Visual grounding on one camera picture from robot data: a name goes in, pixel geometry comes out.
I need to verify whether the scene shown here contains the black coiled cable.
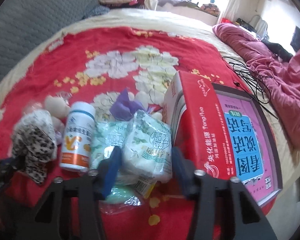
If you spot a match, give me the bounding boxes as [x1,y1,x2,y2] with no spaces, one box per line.
[221,55,279,120]

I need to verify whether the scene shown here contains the red floral blanket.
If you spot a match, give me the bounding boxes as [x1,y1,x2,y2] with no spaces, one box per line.
[0,27,249,239]

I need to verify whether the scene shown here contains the green white tissue pack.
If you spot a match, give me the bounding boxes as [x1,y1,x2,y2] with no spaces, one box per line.
[122,110,172,183]

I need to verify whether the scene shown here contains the white vitamin C bottle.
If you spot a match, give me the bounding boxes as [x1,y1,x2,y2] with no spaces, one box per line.
[59,101,95,172]

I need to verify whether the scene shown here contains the clothes on window sill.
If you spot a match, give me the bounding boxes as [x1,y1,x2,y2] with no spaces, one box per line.
[158,0,220,16]

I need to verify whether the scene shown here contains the plush bear purple bow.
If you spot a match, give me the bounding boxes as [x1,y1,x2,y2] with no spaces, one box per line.
[110,88,163,121]

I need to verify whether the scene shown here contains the green sponge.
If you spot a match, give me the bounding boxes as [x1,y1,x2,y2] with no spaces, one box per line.
[99,186,143,215]

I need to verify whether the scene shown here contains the beige bed sheet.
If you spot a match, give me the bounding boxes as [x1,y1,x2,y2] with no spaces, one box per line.
[0,9,300,196]

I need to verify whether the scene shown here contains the red tissue box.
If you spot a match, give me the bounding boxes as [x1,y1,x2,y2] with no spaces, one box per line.
[163,71,237,179]

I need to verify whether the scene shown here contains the leopard print scrunchie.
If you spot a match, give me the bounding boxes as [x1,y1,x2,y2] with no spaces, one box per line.
[11,109,57,185]

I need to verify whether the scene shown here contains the black television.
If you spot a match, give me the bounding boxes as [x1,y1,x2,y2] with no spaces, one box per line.
[290,26,300,52]

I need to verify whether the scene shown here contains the plush bear lilac dress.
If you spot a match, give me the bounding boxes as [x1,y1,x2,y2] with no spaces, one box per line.
[44,95,70,145]

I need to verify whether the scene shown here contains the pink crumpled duvet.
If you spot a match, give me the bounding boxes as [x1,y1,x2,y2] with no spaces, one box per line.
[212,23,300,150]

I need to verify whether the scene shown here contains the framed pink blue picture book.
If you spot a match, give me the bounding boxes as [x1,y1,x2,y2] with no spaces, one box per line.
[213,84,283,207]

